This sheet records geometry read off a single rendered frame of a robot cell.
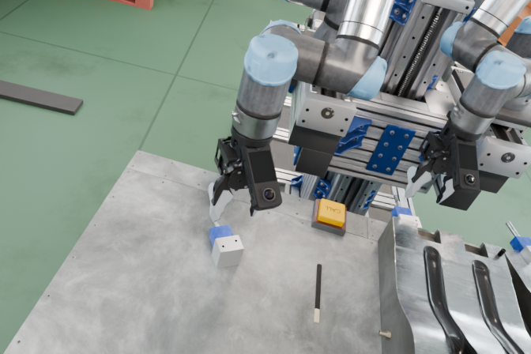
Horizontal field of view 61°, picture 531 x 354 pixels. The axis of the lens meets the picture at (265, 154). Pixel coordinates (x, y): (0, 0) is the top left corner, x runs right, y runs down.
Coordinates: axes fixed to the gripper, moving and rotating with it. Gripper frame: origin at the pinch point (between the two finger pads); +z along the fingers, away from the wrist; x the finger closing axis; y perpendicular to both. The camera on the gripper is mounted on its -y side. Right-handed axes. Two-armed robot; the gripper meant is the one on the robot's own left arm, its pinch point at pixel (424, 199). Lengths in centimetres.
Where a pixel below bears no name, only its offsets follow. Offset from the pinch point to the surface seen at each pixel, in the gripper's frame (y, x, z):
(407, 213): 3.5, -0.7, 8.7
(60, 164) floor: 88, 113, 93
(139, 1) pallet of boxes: 275, 115, 87
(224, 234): -11.2, 44.2, 9.1
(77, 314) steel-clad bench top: -30, 68, 14
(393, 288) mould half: -21.1, 10.2, 5.9
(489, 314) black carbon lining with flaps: -25.0, -8.7, 5.1
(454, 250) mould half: -10.6, -5.8, 3.8
